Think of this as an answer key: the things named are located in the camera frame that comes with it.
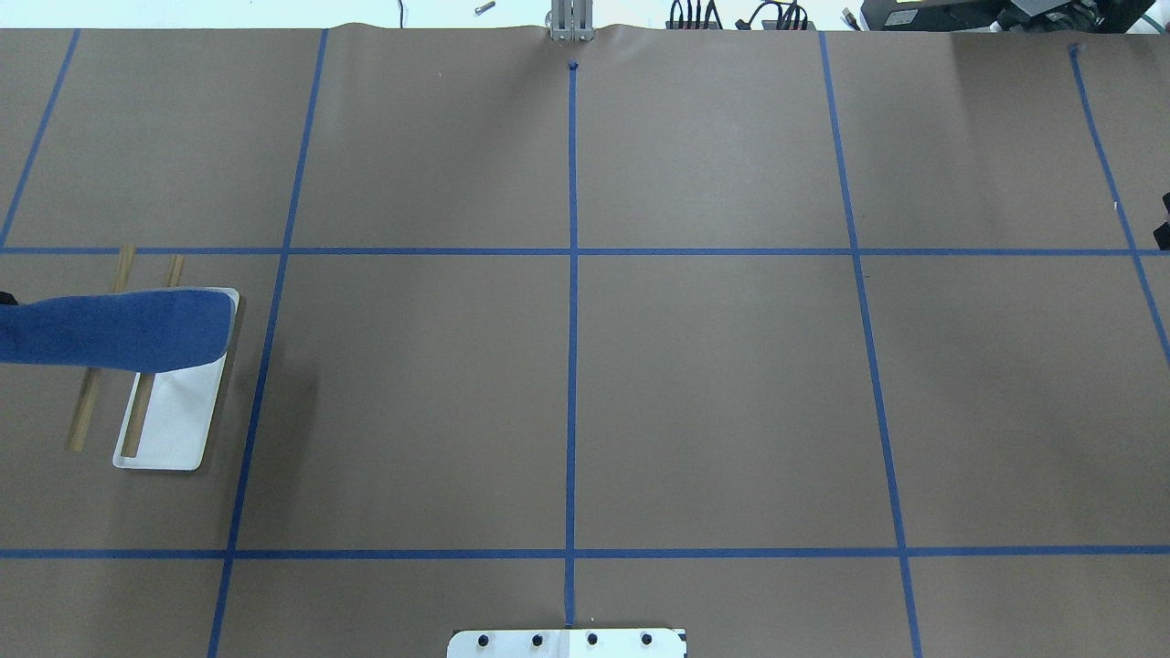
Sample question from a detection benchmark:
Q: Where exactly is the blue towel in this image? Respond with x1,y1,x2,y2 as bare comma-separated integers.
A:
1,288,238,372

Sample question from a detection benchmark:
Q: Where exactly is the white wooden towel rack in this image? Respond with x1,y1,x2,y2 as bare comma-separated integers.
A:
64,245,245,473

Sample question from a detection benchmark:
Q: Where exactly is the black monitor stand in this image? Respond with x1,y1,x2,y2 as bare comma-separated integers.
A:
992,1,1158,35

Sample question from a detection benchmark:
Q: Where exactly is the aluminium frame post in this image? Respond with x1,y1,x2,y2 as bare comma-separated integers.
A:
548,0,596,42

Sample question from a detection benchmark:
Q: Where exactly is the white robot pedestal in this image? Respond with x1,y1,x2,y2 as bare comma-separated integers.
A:
446,628,688,657

